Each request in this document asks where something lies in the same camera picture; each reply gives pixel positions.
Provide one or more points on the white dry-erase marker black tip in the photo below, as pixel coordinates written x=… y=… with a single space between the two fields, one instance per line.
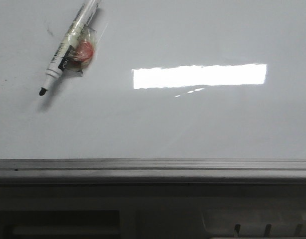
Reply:
x=69 y=43

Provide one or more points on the red object taped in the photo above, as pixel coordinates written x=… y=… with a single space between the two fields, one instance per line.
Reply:
x=81 y=56

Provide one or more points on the white whiteboard surface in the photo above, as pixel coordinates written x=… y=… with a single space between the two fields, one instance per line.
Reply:
x=169 y=79

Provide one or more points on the grey marker tray ledge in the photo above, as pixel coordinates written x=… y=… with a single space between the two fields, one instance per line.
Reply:
x=153 y=212

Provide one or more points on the grey aluminium whiteboard frame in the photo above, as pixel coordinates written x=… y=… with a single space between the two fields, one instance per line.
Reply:
x=152 y=171

